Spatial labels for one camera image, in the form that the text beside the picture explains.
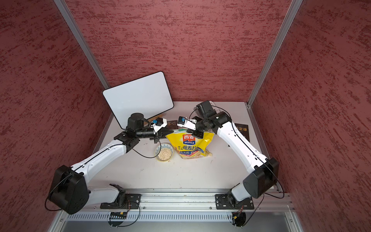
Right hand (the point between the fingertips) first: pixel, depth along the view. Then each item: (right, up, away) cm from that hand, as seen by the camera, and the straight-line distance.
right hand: (190, 130), depth 77 cm
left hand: (-10, 0, -1) cm, 11 cm away
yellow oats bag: (-1, -9, +2) cm, 10 cm away
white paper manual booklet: (+19, +19, +45) cm, 52 cm away
